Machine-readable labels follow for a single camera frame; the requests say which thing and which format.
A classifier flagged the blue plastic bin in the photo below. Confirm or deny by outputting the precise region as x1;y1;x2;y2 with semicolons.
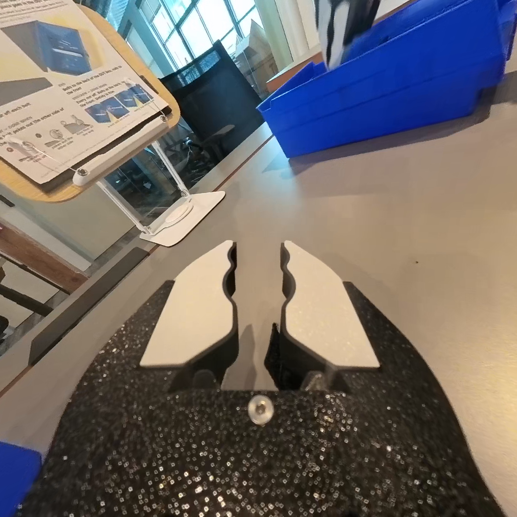
0;440;43;517
256;0;517;159

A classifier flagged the pale cardboard box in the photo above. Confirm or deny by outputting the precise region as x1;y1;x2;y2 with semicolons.
232;18;279;83

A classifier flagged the wooden document stand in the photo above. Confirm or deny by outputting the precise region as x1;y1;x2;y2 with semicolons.
0;4;227;248

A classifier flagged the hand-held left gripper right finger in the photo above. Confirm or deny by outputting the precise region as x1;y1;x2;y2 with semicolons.
278;241;380;389

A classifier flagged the black mesh office chair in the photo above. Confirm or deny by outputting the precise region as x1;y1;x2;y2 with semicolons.
159;40;266;162

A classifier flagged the printed instruction sheet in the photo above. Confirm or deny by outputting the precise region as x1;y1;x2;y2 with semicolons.
0;0;170;185

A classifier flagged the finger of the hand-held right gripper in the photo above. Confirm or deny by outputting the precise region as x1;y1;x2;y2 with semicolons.
336;0;358;66
314;0;336;68

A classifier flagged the gridded window wall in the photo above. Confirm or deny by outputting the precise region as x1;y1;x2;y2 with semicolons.
121;0;320;81

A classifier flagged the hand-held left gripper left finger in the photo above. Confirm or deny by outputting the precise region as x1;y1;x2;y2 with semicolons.
139;240;240;387

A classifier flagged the black desk strip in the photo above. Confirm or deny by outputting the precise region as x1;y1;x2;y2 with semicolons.
28;246;151;366

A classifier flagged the brown wooden desk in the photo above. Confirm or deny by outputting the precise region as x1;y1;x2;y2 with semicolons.
0;226;90;324

